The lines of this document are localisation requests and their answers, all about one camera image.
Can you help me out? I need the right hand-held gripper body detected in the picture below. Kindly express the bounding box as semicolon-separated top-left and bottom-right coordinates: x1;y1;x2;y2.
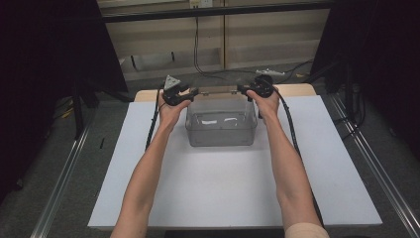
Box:
250;73;275;99

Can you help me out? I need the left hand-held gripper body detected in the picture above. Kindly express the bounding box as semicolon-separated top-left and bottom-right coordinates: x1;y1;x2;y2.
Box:
161;74;191;107

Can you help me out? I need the transparent grey plastic box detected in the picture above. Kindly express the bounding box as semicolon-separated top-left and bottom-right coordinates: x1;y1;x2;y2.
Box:
184;97;259;148

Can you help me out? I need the person's right hand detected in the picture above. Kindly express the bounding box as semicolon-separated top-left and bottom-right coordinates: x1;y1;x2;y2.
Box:
246;89;281;123

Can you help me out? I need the person's left hand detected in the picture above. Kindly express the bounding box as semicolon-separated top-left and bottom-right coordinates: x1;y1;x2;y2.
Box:
157;90;192;133

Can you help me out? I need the white power strip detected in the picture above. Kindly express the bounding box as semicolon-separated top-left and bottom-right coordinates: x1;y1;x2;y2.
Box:
255;67;286;76

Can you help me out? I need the wooden table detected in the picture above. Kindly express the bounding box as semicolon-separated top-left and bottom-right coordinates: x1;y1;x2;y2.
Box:
133;82;318;103

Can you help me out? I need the black metal stand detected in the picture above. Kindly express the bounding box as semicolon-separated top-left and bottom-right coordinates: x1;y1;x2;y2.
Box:
72;78;100;141

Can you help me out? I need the black curtain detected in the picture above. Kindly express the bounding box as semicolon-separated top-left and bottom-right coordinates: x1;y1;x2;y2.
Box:
310;0;420;160
0;0;129;202

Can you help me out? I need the beige sleeve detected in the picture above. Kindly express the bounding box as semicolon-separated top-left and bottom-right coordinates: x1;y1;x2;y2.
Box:
284;222;331;238

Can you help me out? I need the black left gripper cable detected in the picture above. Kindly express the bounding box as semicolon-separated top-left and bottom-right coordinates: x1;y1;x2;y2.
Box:
145;84;166;152

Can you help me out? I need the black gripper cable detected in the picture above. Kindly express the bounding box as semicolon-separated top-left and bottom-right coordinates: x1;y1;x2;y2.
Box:
263;76;325;229
145;84;166;152

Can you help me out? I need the black socket cable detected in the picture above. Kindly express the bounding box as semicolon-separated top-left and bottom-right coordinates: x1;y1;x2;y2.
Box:
192;7;232;81

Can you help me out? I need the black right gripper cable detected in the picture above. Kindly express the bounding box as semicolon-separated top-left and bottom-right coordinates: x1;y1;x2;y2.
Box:
263;76;325;229

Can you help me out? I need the white wall socket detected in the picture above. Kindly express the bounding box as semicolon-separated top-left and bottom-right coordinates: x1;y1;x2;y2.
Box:
189;0;214;10

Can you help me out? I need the metal floor rail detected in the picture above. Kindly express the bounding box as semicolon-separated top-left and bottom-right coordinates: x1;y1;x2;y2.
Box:
329;93;420;238
30;107;97;238

